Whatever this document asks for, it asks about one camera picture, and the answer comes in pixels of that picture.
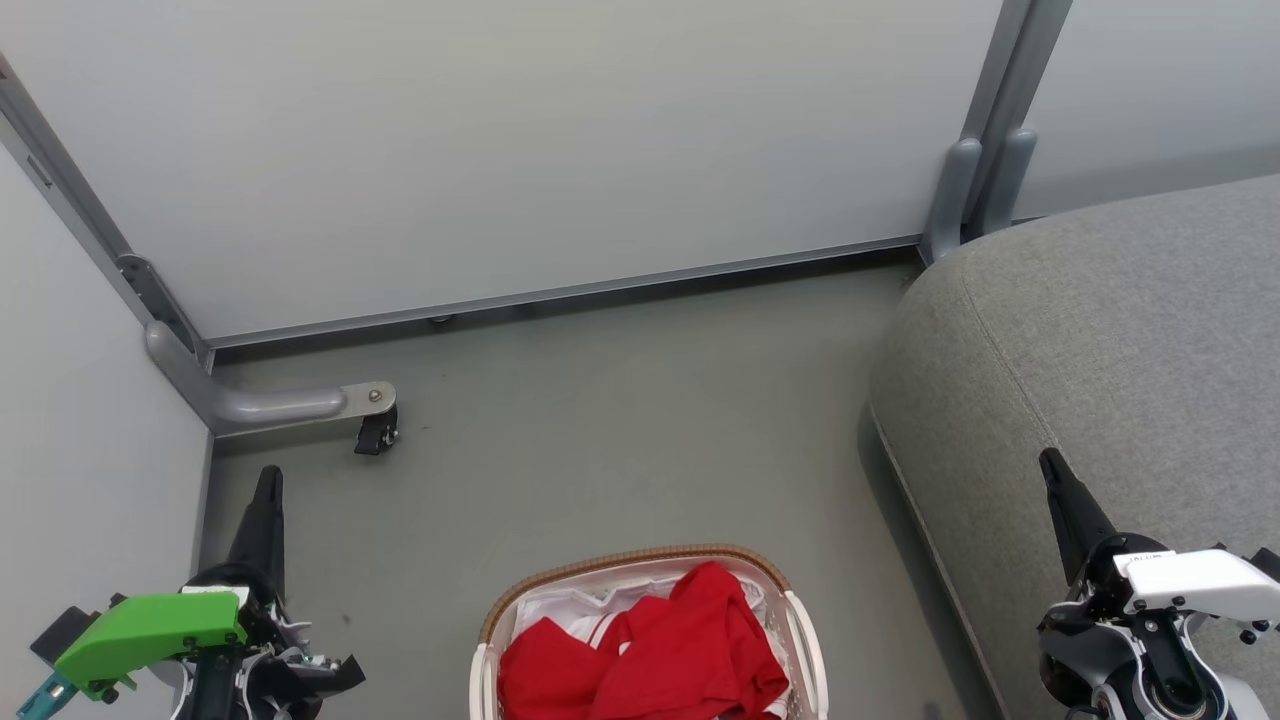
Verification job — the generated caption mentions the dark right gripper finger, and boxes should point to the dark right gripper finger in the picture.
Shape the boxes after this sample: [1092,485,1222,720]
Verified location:
[1038,447,1117,587]

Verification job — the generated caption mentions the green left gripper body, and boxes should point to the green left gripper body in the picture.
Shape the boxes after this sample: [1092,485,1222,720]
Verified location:
[55,562,367,720]

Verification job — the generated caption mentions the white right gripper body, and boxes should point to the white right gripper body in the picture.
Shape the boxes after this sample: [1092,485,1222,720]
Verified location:
[1038,535,1280,720]

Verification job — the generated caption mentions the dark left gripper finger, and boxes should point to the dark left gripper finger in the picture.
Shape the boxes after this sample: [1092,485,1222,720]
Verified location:
[228,465,287,601]

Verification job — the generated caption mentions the red garment with white trim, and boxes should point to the red garment with white trim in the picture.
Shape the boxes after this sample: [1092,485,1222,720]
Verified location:
[590,560,791,720]

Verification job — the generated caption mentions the grey fabric sofa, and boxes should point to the grey fabric sofa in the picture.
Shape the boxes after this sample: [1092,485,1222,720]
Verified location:
[868,172,1280,720]

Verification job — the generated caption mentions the grey tubular partition foot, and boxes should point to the grey tubular partition foot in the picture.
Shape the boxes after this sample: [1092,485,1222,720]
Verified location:
[145,320,398,439]

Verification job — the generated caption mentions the black caster wheel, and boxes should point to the black caster wheel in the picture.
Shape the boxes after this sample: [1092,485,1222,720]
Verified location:
[354,404,401,457]

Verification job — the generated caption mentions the white laundry basket brown rim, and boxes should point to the white laundry basket brown rim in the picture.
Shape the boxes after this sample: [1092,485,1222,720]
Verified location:
[468,543,831,720]

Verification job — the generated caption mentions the white basket liner cloth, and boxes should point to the white basket liner cloth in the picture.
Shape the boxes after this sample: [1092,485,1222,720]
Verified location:
[508,572,793,720]

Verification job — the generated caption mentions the grey rounded post brace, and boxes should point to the grey rounded post brace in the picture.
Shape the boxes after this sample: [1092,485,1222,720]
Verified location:
[975,127,1039,239]
[920,137,986,266]

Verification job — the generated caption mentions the aluminium partition bottom rail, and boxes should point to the aluminium partition bottom rail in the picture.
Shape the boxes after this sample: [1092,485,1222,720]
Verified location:
[205,235,926,351]

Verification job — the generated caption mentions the grey corner partition post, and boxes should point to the grey corner partition post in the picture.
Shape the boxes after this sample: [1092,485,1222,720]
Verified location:
[0,55,214,373]

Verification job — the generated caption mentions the grey double partition post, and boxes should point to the grey double partition post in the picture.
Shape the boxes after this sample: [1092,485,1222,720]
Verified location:
[958,0,1074,236]

